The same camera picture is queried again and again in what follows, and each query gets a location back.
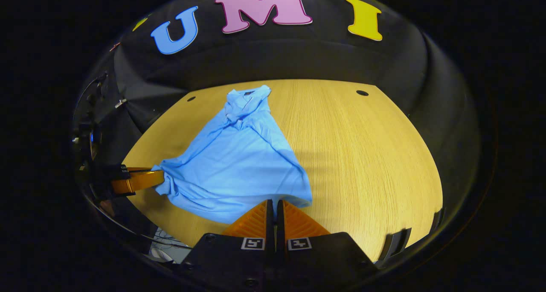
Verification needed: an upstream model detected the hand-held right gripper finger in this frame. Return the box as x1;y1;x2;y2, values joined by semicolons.
276;199;378;289
181;199;275;289

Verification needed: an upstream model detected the light blue T-shirt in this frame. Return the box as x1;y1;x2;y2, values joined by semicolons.
151;85;313;225

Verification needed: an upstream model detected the black backdrop cloth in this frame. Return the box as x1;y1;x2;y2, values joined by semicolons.
73;0;480;177

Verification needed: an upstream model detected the tangle of white cables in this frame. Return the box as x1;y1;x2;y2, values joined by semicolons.
149;228;189;263

